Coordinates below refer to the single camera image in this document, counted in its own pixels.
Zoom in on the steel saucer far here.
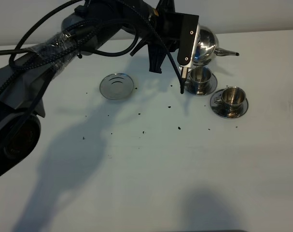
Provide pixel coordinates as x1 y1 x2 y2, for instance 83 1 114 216
185 73 218 96

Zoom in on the stainless steel teapot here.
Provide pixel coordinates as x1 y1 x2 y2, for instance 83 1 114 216
193 26 239 67

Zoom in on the steel teacup far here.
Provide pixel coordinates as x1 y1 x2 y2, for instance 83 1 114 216
189 66 212 87

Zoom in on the steel teacup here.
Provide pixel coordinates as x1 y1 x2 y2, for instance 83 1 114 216
214 86 246 108
189 66 212 87

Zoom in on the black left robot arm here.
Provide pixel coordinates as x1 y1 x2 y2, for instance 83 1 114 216
0 0 188 176

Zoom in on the steel saucer near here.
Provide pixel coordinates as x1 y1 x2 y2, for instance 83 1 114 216
210 89 249 119

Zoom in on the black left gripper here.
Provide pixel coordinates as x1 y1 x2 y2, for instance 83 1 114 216
136 0 182 73

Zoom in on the steel teacup near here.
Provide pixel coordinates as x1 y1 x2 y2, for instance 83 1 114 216
214 86 246 108

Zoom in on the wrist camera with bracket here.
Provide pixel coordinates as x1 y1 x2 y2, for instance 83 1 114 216
165 13 200 81

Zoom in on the steel teapot saucer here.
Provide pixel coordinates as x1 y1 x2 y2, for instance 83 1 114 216
99 73 134 100

